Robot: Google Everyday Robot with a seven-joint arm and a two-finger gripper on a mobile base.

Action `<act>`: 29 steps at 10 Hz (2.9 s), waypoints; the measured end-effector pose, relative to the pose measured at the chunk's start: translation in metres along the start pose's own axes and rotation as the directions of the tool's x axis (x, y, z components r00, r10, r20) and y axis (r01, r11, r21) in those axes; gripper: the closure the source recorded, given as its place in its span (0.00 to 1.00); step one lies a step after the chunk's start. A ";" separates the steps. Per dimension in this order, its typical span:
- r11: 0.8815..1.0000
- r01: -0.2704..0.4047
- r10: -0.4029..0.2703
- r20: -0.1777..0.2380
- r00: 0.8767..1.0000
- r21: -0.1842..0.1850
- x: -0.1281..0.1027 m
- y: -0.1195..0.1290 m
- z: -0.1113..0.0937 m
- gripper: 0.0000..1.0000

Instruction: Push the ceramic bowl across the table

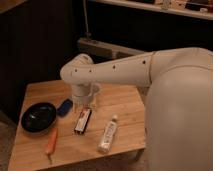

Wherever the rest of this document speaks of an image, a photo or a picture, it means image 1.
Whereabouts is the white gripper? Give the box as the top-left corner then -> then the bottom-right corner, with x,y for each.
71,84 -> 91,112

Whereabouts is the black ceramic bowl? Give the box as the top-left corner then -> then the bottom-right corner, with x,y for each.
21,102 -> 57,133

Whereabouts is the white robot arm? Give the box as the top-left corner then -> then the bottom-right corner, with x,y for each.
60,47 -> 213,171

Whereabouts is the clear plastic cup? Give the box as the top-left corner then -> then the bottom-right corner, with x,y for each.
89,84 -> 101,108

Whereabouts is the blue rectangular block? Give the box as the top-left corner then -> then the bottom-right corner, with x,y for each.
57,99 -> 73,117

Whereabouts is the black red rectangular box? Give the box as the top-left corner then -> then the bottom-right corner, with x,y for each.
74,108 -> 92,134

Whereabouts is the grey long case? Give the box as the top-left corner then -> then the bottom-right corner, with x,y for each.
77,38 -> 144,59

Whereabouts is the vertical metal pole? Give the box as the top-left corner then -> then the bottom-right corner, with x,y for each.
82,0 -> 91,39

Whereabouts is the white tube bottle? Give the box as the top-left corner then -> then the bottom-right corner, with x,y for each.
98,115 -> 118,154

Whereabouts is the wall shelf with items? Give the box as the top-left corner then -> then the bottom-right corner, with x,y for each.
91,0 -> 213,21

